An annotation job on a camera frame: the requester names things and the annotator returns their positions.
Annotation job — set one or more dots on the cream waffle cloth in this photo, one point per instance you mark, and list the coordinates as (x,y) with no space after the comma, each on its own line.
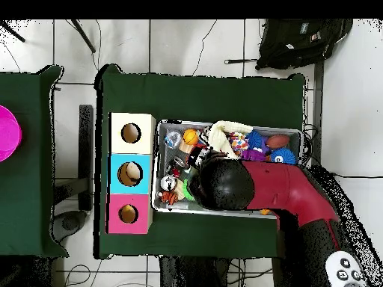
(220,137)

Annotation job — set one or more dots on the striped tiger plush toy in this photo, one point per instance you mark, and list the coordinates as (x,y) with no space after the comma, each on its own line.
(169,198)

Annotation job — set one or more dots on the purple spiky monster toy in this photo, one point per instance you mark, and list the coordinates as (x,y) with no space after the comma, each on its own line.
(252,155)

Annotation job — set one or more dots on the yellow duck plush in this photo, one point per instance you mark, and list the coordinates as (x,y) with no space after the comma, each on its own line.
(128,208)

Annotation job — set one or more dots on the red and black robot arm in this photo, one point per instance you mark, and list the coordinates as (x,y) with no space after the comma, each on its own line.
(284,185)

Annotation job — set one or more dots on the silver mesh bin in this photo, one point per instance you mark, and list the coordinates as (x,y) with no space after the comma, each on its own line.
(164,155)

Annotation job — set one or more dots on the wooden box with three holes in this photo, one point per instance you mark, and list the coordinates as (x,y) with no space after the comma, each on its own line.
(143,146)

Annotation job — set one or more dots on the orange toy basketball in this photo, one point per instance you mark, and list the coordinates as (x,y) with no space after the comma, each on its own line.
(190,136)

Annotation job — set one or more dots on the clear bottle with blue label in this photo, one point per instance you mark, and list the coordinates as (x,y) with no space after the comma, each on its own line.
(172,139)

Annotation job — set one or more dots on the polka dot fabric toy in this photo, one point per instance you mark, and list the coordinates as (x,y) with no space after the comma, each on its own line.
(238,142)

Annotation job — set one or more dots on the blue spiky ball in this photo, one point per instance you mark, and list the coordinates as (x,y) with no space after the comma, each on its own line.
(255,139)
(285,157)

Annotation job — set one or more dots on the dark green tablecloth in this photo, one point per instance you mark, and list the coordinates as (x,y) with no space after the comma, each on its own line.
(209,95)
(30,194)

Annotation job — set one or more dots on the brown toy football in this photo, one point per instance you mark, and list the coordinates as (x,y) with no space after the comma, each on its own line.
(277,141)

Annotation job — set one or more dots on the black panel on stand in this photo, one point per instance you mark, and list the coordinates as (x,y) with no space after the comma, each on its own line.
(86,149)

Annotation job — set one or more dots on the black backpack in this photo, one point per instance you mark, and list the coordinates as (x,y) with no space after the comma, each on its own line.
(293,44)

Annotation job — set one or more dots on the black tripod leg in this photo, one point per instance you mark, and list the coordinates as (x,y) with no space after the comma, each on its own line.
(13,33)
(83,36)

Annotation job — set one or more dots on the pink plastic bowl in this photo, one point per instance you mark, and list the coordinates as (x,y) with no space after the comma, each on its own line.
(9,134)

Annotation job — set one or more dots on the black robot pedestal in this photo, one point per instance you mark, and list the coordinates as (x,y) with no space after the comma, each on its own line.
(194,275)

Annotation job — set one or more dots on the grey metal rail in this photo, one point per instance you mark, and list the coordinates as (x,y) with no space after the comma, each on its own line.
(317,104)

